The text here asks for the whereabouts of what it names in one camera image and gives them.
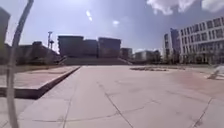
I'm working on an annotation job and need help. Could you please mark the white multi-storey building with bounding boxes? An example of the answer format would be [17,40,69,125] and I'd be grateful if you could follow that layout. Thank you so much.
[178,16,224,65]

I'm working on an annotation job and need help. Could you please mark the blue-grey tall building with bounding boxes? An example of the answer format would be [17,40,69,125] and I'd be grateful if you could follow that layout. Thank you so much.
[163,27,181,64]

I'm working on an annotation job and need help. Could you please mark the dark blocky building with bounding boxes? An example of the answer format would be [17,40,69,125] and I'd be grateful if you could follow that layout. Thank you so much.
[57,35,123,59]

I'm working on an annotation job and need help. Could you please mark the low dark building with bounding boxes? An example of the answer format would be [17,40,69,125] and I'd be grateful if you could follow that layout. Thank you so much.
[0,41,60,66]

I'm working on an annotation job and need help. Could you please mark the distant low building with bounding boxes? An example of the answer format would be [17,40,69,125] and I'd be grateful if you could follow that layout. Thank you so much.
[132,49,162,64]

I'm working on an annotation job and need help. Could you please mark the tall pole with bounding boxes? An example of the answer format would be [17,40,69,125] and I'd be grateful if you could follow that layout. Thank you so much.
[46,30,55,51]

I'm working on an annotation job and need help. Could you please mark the grey paved plaza ground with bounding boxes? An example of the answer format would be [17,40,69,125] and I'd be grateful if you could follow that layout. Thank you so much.
[0,64,224,128]

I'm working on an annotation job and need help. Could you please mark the thin bent pale pole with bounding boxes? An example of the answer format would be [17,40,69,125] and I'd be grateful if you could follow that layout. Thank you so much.
[6,0,35,128]

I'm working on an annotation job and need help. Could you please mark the raised stone platform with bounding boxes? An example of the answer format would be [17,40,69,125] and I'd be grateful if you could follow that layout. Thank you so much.
[0,65,82,100]

